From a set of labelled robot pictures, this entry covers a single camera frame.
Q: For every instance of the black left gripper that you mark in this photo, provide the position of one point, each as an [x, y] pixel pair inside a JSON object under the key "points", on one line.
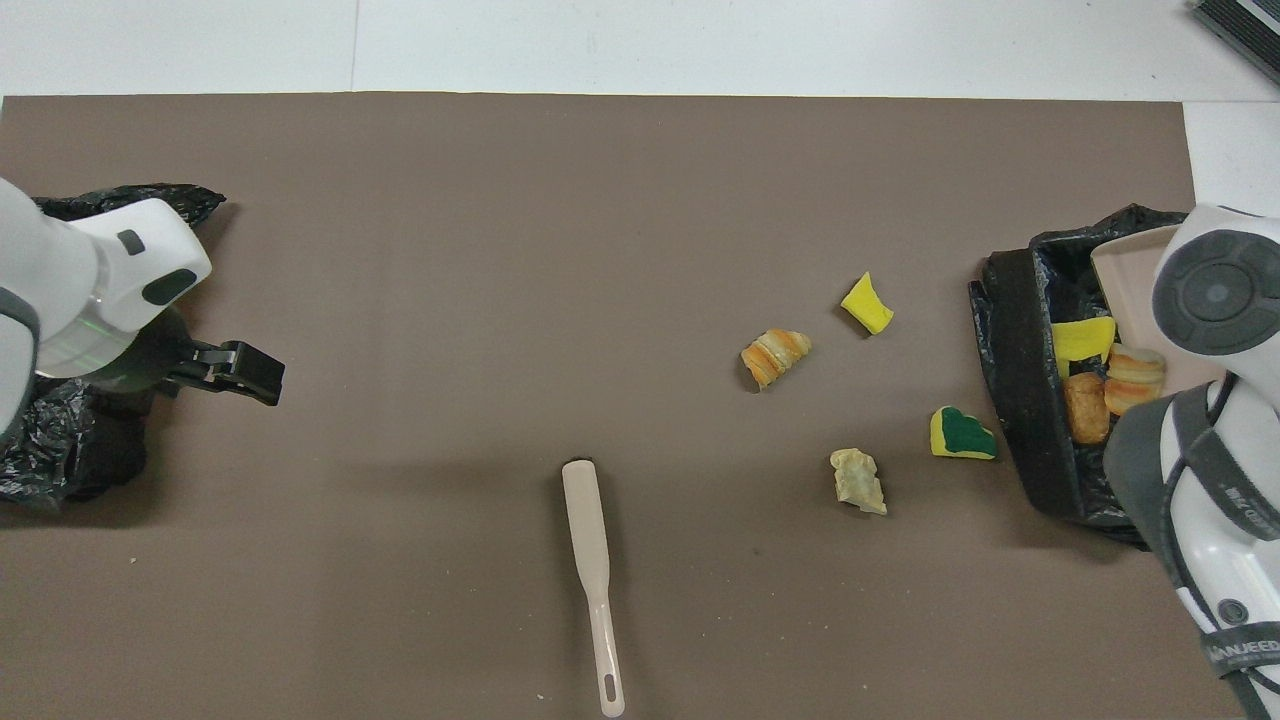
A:
{"points": [[150, 355]]}

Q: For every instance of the beige hand brush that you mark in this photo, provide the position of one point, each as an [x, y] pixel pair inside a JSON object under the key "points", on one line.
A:
{"points": [[585, 520]]}

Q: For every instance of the pale bread piece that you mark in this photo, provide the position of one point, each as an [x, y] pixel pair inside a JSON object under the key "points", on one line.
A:
{"points": [[858, 482]]}

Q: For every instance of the green and yellow sponge piece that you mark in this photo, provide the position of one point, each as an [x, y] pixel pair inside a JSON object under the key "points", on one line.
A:
{"points": [[1085, 340], [960, 435]]}

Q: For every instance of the brown bread chunk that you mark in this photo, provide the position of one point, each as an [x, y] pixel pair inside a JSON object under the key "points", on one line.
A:
{"points": [[1086, 410]]}

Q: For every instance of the beige plastic dustpan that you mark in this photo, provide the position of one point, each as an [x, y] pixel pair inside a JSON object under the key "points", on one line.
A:
{"points": [[1130, 290]]}

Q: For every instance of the orange striped croissant piece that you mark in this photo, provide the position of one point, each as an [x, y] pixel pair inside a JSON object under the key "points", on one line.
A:
{"points": [[1135, 385], [775, 358]]}

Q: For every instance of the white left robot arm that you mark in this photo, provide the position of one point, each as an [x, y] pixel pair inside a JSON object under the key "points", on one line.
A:
{"points": [[60, 280]]}

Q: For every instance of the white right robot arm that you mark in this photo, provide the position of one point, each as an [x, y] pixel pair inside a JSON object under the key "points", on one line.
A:
{"points": [[1220, 290]]}

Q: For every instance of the crumpled black bag over bin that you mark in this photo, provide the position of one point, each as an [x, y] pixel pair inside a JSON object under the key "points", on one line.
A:
{"points": [[60, 460]]}

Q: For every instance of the open black bag lined bin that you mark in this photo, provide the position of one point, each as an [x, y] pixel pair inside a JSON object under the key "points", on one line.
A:
{"points": [[1020, 400]]}

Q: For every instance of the brown table mat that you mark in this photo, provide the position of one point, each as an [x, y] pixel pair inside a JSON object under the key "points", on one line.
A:
{"points": [[600, 150]]}

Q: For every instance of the plain yellow sponge piece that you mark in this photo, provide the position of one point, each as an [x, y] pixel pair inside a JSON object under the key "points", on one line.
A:
{"points": [[866, 305]]}

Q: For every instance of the dark ribbed box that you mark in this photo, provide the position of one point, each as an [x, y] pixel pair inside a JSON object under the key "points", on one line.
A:
{"points": [[1245, 25]]}

